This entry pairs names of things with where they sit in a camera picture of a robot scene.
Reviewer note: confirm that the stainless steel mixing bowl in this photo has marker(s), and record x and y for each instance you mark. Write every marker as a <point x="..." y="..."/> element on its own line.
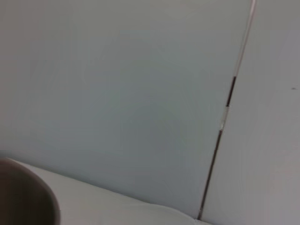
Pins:
<point x="23" y="194"/>

